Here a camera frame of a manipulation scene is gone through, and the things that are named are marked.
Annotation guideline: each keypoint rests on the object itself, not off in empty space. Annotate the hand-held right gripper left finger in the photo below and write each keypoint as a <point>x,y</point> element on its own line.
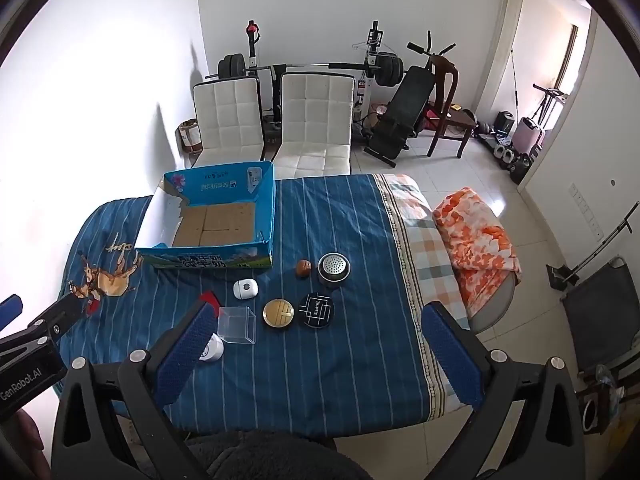
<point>185,347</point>

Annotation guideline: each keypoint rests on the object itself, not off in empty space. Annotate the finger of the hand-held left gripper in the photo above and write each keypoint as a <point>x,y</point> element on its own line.
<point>10,307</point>
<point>50,322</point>

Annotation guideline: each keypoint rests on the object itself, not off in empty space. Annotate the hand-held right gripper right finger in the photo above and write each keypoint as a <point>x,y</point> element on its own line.
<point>452,355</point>

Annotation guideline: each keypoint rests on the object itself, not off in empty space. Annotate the white round cream jar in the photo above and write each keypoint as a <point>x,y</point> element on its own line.
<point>214,349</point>

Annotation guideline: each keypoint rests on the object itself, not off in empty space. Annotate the clear plastic box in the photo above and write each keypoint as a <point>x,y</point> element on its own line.
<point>236,325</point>

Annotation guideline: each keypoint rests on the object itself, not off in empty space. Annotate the small white rounded case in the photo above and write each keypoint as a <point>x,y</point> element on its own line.
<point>245,290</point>

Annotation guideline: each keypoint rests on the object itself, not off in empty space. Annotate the blue cardboard box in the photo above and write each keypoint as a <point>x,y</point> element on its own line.
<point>215,260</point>

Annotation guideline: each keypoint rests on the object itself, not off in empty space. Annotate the gold round tin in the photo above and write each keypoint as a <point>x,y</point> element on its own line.
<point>278,314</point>

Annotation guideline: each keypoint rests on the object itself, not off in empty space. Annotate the black round tin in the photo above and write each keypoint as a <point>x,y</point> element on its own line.
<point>318,312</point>

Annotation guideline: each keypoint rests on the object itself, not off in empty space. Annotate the small brown ball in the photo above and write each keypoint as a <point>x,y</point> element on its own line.
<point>303,268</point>

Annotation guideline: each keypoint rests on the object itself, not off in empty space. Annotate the metal strainer bowl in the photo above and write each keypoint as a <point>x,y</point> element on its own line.
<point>334,268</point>

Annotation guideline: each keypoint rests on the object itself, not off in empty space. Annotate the small red object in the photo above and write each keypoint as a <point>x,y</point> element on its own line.
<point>208,300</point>

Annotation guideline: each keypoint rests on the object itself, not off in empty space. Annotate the grey round stool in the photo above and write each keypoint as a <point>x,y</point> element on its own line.
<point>495,305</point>

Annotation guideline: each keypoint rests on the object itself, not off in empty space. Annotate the orange patterned blanket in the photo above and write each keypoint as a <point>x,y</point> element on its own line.
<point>475,245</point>

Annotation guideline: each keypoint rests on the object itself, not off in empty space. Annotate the plaid bed cover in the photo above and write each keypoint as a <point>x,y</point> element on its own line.
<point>417,245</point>

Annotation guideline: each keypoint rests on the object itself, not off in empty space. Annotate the blue striped bed sheet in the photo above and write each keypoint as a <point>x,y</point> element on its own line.
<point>325,370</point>

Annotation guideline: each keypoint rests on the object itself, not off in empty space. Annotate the black metal stand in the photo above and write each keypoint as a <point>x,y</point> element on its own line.
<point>565,272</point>

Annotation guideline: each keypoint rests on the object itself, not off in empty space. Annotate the brown and white bucket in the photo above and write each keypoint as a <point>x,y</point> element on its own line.
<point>188,136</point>

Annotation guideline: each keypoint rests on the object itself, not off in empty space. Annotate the pink suitcase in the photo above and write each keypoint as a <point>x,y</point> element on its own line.
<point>528,133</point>

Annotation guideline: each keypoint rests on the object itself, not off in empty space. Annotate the white padded chair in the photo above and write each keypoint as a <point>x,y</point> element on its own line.
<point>315,125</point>
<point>227,115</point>

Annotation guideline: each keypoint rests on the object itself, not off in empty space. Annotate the dark wooden chair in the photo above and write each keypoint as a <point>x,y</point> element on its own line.
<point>450,117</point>

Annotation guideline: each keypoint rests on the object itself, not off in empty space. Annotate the black appliance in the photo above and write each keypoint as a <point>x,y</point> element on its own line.
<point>505,121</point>

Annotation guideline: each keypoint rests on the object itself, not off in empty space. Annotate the black weight bench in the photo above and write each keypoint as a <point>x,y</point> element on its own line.
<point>400,110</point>

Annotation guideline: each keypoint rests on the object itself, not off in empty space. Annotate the exercise machine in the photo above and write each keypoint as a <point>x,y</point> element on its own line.
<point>550,100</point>

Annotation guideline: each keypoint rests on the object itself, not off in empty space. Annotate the barbell with weight plates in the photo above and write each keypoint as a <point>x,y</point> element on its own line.
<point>387,67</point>

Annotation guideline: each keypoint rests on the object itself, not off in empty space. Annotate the barbell rack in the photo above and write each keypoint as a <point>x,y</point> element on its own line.
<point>372,50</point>

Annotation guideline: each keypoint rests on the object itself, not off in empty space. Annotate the white wall switch panel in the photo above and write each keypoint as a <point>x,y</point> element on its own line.
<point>586,210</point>

